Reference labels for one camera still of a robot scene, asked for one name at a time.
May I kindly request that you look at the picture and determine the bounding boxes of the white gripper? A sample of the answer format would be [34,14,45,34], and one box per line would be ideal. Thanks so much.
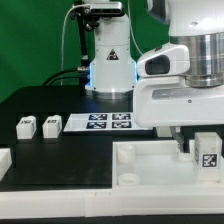
[133,76,224,153]

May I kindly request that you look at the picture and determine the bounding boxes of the white square tabletop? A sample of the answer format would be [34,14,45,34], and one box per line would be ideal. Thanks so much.
[113,140,224,188]

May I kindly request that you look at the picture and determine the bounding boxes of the white obstacle fence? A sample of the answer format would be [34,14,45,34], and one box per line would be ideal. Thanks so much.
[0,154,224,219]

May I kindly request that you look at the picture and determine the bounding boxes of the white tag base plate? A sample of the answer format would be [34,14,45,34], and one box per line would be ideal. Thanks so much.
[63,112,151,133]

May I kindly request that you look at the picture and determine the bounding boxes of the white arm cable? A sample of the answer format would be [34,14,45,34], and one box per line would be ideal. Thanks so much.
[127,0,145,56]

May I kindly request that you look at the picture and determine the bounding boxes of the black base cables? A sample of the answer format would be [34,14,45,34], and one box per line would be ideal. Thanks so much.
[41,67,88,87]

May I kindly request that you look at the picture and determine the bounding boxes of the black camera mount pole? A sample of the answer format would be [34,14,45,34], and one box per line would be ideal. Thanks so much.
[70,1,99,66]

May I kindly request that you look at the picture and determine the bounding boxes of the grey camera on mount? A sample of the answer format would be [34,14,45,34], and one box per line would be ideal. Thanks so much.
[90,2,123,16]

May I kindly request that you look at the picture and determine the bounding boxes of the white camera cable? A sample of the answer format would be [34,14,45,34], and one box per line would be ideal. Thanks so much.
[60,3,84,86]

